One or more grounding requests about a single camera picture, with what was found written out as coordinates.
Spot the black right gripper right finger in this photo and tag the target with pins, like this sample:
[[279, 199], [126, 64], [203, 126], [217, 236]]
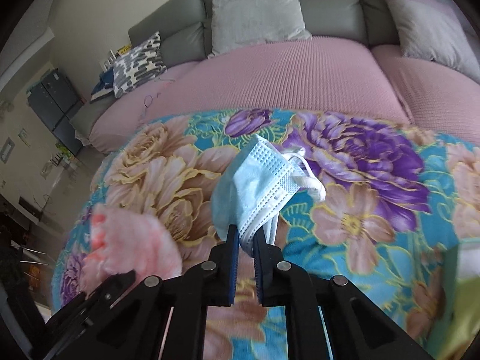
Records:
[[326, 319]]

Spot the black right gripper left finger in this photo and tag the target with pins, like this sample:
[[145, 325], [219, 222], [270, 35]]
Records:
[[163, 319]]

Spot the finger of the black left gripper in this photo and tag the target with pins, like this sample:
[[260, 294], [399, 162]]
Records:
[[110, 290]]

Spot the pink fluffy scrunchie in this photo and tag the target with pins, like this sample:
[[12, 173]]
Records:
[[124, 241]]

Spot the light blue face mask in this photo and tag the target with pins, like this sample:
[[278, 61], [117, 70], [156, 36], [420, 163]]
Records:
[[256, 186]]

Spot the green microfiber cloth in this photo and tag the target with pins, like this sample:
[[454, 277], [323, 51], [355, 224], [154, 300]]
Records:
[[464, 325]]

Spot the floral blanket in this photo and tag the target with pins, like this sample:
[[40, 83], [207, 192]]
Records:
[[394, 208]]

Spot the teal rimmed tray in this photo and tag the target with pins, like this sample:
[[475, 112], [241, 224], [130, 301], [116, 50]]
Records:
[[468, 260]]

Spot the dark blue cabinet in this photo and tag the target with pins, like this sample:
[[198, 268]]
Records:
[[55, 102]]

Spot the patterned blue white cushion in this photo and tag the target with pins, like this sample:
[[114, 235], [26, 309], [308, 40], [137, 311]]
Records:
[[140, 65]]

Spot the pink sofa seat cover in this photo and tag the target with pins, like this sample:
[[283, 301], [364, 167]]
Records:
[[322, 74]]

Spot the grey pink right cushion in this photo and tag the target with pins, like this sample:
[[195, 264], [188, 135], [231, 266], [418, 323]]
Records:
[[429, 30]]

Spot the grey middle cushion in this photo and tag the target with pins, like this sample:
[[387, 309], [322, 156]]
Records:
[[246, 23]]

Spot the grey sofa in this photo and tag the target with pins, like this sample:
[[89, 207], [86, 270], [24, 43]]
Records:
[[185, 30]]

